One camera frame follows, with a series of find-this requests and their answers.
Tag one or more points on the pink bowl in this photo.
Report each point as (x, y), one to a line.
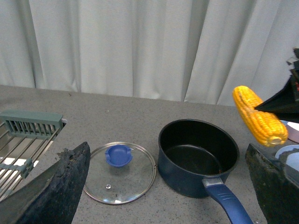
(293, 131)

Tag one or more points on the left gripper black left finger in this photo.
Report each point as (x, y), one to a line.
(53, 196)

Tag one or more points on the glass pot lid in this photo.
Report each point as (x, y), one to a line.
(119, 173)

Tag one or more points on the green metal dish rack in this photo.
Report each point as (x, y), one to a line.
(24, 137)

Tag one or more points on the yellow corn cob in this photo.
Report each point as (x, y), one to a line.
(266, 127)

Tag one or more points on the dark blue saucepan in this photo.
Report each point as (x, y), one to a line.
(195, 159)

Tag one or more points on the white curtain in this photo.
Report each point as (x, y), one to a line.
(183, 50)

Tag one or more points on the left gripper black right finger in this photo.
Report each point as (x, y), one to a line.
(276, 186)

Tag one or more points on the light blue plate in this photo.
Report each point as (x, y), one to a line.
(289, 155)

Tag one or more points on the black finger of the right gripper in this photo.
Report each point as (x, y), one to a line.
(285, 103)

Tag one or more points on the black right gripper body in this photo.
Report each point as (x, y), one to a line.
(293, 63)

